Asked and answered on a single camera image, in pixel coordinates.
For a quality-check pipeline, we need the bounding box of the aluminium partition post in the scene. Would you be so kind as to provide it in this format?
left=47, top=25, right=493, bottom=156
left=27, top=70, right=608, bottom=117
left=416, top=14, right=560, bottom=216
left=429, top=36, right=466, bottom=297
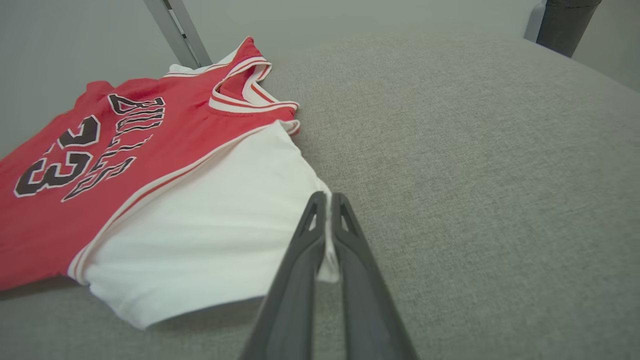
left=144, top=0, right=213, bottom=69

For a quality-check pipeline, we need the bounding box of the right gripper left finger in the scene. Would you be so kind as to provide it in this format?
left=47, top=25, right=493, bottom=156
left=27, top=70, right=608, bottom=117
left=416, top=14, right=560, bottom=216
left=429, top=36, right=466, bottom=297
left=239, top=191, right=327, bottom=360

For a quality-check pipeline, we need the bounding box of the dark grey cylindrical post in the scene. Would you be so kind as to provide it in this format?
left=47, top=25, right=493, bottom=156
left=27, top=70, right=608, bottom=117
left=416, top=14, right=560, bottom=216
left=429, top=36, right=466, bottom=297
left=523, top=0, right=602, bottom=59

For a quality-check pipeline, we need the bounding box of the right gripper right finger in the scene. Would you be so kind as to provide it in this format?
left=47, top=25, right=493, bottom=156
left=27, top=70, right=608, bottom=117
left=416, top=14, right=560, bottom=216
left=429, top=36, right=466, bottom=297
left=331, top=193, right=418, bottom=360

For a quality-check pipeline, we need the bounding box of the red and white basketball jersey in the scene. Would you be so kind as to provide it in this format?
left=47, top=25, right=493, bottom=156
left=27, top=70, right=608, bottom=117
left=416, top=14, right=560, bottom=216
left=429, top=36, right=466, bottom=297
left=0, top=36, right=341, bottom=331

